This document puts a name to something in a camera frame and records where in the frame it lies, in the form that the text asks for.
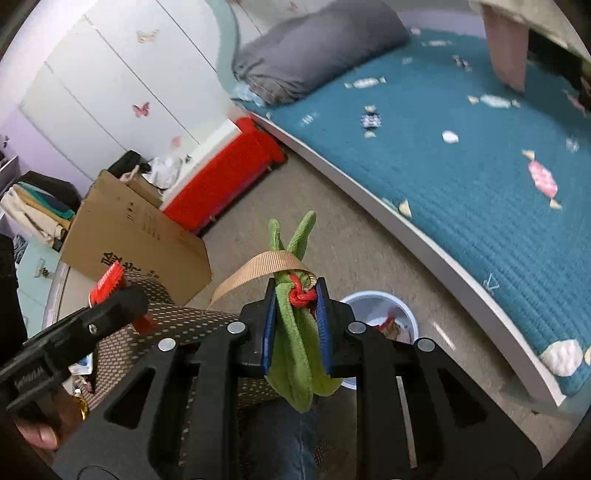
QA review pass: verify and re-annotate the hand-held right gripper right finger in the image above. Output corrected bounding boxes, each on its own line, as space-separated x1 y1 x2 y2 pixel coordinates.
315 277 543 480

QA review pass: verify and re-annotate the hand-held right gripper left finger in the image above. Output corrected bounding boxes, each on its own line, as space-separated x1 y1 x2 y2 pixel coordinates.
51 277 278 480

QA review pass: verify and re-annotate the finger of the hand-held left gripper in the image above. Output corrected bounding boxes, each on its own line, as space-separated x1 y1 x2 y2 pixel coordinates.
28 287 149 368

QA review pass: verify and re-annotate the green plush toy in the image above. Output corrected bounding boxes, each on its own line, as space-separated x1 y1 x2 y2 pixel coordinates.
265 211 345 414

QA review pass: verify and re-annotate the red snack wrapper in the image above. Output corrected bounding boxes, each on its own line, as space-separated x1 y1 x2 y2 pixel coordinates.
89 261 155 335

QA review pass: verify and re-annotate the white plastic bin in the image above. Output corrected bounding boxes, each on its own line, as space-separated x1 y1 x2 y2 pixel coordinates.
339 291 421 391

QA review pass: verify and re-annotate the beige webbing strap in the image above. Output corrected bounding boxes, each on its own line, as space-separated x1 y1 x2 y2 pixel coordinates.
208 251 317 310

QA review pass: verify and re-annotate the person's left hand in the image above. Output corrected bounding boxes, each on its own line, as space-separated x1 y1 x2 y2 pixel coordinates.
14 390 89 465

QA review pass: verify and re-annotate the brown dotted round table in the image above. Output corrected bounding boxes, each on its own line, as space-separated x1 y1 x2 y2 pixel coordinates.
69 270 289 416

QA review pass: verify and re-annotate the brown cardboard box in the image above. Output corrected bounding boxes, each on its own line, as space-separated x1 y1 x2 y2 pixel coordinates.
61 170 213 306

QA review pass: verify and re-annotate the person's leg in jeans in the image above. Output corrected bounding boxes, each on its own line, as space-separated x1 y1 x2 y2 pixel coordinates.
242 397 321 480

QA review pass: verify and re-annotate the red ottoman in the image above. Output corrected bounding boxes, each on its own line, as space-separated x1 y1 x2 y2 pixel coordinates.
164 117 287 234

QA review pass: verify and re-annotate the black clothing heap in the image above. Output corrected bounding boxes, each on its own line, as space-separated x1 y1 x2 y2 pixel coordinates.
108 150 151 178

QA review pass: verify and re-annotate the white plastic bag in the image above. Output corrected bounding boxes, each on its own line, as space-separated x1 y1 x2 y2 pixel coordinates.
143 156 182 189

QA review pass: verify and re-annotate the teal candy-print bed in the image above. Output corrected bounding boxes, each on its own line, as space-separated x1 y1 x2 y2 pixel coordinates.
249 25 591 398

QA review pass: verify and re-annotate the white wardrobe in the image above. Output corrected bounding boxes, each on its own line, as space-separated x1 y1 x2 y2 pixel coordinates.
18 0 238 185

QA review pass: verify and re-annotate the grey quilt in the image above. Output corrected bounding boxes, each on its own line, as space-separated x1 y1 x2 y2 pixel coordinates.
232 0 411 104

